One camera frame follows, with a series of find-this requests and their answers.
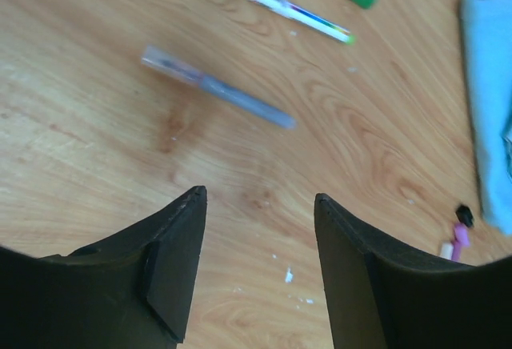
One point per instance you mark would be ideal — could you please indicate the magenta pen cap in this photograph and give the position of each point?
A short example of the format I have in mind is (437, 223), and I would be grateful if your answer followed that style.
(456, 252)

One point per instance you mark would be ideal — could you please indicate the black pen cap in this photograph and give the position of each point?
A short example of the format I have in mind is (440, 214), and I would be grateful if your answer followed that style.
(465, 216)

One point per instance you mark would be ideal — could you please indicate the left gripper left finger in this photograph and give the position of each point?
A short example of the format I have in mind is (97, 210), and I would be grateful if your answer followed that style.
(132, 289)

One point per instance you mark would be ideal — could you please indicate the light blue cloth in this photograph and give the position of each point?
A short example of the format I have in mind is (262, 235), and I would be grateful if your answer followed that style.
(486, 36)

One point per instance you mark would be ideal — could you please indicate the pink pen cap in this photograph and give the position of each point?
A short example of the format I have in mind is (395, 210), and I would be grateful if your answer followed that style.
(461, 235)

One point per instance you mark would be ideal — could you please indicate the white pen cap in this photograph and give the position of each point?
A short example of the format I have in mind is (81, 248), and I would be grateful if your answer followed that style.
(446, 250)

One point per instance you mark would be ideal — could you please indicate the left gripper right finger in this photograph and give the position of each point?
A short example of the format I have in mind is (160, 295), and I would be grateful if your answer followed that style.
(383, 293)

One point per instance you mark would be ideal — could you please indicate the lavender marker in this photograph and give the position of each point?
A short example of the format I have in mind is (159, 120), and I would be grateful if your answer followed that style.
(171, 66)

